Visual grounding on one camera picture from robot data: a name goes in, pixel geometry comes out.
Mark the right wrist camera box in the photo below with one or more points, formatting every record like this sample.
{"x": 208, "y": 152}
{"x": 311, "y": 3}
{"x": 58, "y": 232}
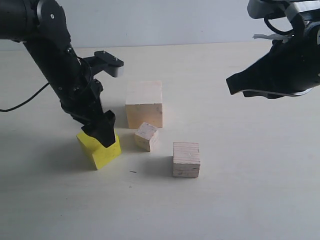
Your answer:
{"x": 258, "y": 9}

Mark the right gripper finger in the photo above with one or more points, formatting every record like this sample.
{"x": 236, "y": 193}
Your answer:
{"x": 254, "y": 78}
{"x": 257, "y": 94}

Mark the left grey black robot arm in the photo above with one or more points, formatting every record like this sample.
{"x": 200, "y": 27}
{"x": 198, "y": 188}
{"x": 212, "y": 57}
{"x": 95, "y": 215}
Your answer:
{"x": 41, "y": 26}

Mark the white tape strip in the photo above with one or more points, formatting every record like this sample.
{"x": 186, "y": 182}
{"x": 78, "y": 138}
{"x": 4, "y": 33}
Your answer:
{"x": 274, "y": 37}

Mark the medium striped wooden cube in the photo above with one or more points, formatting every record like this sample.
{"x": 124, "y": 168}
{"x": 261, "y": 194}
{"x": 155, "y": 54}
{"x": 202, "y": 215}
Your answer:
{"x": 186, "y": 160}

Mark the yellow painted cube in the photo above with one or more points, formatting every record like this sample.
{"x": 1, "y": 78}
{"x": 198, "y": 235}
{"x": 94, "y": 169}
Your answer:
{"x": 98, "y": 155}

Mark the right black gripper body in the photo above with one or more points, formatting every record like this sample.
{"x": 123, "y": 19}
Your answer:
{"x": 291, "y": 67}

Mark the small light wooden cube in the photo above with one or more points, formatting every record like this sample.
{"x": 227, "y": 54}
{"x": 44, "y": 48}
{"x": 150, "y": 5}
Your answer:
{"x": 146, "y": 136}

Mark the large light wooden cube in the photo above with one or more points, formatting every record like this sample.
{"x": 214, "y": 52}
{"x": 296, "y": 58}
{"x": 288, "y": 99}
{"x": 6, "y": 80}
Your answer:
{"x": 144, "y": 103}

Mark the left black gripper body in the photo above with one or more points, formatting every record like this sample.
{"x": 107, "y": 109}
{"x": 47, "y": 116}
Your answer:
{"x": 77, "y": 89}

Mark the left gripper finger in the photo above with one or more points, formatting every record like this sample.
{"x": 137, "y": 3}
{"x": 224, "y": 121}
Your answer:
{"x": 87, "y": 129}
{"x": 102, "y": 129}

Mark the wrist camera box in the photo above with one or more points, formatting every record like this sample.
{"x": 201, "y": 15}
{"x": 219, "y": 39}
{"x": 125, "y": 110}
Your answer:
{"x": 102, "y": 61}
{"x": 258, "y": 9}

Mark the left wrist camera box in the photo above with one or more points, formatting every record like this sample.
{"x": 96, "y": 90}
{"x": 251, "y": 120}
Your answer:
{"x": 102, "y": 61}

